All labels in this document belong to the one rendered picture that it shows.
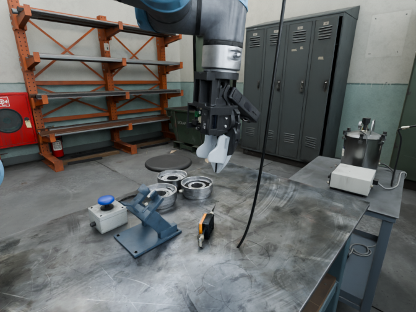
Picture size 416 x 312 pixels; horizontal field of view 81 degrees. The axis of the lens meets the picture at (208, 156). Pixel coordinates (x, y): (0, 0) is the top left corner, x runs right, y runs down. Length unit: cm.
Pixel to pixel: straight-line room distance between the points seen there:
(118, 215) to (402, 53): 345
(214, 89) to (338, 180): 88
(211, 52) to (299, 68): 299
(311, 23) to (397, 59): 106
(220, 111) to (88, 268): 41
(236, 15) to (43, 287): 59
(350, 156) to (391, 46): 241
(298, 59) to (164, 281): 318
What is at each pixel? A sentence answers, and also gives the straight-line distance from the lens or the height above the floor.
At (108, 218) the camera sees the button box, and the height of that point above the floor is 84.
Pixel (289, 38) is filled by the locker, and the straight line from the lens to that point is 353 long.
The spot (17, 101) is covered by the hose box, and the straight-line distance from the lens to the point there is 413.
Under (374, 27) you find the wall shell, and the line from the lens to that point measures 376.
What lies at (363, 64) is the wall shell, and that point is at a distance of 373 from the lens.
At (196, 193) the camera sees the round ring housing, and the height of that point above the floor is 83.
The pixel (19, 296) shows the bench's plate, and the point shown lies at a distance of 59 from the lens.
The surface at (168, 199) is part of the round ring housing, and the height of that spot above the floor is 83.
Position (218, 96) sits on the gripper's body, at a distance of 48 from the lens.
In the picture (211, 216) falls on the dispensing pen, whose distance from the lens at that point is 61.
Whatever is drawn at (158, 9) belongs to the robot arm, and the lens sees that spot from 35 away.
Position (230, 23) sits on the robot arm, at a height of 125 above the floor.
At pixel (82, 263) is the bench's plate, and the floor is 80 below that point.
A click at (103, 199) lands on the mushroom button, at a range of 67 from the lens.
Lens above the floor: 116
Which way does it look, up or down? 17 degrees down
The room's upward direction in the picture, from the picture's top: straight up
